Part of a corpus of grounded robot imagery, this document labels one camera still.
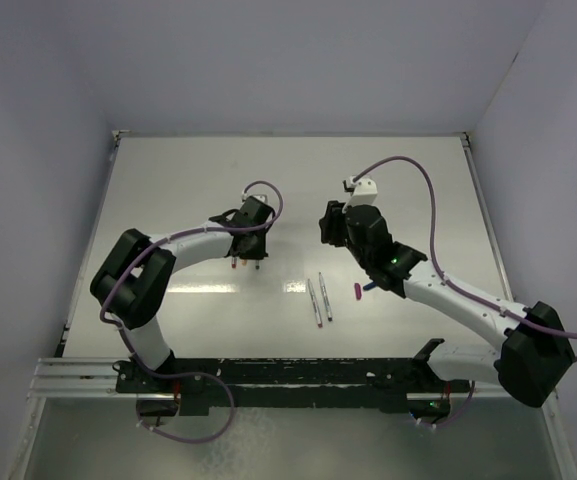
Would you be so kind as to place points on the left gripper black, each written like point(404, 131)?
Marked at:
point(258, 253)

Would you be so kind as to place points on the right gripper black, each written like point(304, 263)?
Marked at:
point(331, 222)

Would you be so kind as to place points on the purple pen cap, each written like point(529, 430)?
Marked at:
point(358, 291)

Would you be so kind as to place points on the purple pen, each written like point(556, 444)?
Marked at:
point(315, 304)

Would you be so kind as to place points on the blue pen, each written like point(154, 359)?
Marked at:
point(325, 297)

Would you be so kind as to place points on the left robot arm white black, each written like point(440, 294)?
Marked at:
point(132, 281)

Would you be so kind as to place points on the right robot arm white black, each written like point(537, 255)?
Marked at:
point(525, 352)

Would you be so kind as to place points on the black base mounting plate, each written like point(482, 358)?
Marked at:
point(389, 385)

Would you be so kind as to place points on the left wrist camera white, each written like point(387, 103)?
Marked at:
point(258, 196)

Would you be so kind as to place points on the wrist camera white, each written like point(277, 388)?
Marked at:
point(361, 192)
point(258, 196)

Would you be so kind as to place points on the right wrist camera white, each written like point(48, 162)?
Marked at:
point(361, 192)

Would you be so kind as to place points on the aluminium rail frame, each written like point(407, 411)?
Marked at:
point(75, 378)

